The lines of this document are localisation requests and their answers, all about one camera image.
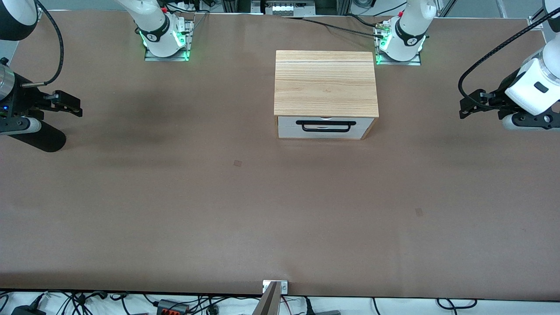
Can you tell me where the black metal drawer handle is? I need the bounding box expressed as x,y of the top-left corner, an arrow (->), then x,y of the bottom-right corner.
296,120 -> 356,133

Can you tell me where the white-fronted drawer with handle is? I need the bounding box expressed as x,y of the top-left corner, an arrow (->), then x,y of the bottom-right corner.
277,116 -> 376,132

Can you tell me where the light wooden drawer cabinet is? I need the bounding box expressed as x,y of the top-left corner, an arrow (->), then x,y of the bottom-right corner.
274,50 -> 379,140

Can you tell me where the black ribbed vase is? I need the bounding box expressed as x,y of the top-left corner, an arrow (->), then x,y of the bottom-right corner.
9,126 -> 67,153

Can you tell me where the white power strip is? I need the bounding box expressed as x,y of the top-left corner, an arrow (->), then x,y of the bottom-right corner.
269,1 -> 305,14

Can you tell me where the black and red power strip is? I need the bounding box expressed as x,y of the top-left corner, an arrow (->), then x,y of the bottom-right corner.
157,299 -> 189,315

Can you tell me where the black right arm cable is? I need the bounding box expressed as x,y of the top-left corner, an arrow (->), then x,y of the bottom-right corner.
21,0 -> 65,88

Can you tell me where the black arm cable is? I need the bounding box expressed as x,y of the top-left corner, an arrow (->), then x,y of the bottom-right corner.
458,8 -> 560,110
21,0 -> 65,88

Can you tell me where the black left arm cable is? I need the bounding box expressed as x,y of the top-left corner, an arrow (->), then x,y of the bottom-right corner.
458,8 -> 560,110

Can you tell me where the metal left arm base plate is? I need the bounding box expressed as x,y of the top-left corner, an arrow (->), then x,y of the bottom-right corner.
375,26 -> 422,66

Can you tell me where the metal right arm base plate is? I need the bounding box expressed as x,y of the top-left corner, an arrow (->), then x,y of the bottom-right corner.
144,20 -> 194,62

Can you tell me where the white-fronted drawer without handle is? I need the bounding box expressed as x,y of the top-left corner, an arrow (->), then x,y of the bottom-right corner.
278,130 -> 367,140

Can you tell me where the black cable across table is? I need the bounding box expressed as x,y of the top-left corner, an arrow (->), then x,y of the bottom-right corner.
280,15 -> 385,38

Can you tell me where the black looped cable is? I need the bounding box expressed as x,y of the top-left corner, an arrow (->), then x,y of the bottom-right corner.
437,298 -> 478,310

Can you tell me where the black plug with cable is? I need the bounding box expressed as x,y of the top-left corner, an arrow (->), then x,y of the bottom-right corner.
303,297 -> 341,315

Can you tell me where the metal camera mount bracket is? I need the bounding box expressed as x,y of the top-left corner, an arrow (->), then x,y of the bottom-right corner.
252,280 -> 288,315

